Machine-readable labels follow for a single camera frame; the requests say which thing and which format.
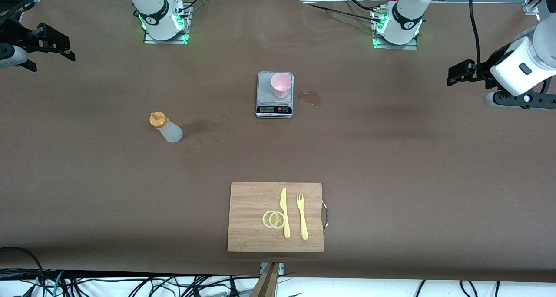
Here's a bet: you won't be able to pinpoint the squeeze bottle with orange cap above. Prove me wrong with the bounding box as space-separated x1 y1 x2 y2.
149 112 183 143

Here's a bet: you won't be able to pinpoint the pink plastic cup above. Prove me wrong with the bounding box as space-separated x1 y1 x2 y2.
271 73 292 99

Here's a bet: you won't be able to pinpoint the liquid puddle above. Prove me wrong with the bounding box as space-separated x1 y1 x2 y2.
297 91 323 107

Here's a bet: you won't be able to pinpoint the small liquid droplets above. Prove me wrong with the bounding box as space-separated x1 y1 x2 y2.
191 114 233 143

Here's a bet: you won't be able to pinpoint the silver digital kitchen scale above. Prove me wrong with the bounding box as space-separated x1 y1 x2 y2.
255 71 295 119

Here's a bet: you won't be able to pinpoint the yellow plastic fork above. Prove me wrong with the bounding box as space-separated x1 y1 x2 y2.
297 193 309 241

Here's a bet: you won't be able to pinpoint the yellow plastic knife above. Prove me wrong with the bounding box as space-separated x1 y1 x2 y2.
280 187 291 239

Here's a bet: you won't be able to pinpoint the wooden cutting board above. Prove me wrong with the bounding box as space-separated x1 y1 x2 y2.
227 182 325 253

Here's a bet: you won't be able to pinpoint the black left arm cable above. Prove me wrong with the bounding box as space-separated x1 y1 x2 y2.
468 0 483 69

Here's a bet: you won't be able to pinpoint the black table cable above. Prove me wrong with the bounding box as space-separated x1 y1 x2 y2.
300 0 384 24

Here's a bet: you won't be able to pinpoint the black floor cable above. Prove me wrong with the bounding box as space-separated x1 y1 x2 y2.
0 247 46 297

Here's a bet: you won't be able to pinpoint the teal floor cable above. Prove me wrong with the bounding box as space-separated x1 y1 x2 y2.
51 270 66 297

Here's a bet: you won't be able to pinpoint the small metal bracket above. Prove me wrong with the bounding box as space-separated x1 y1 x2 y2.
259 262 285 275

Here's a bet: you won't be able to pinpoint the wooden post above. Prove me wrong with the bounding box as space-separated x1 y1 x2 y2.
250 262 281 297

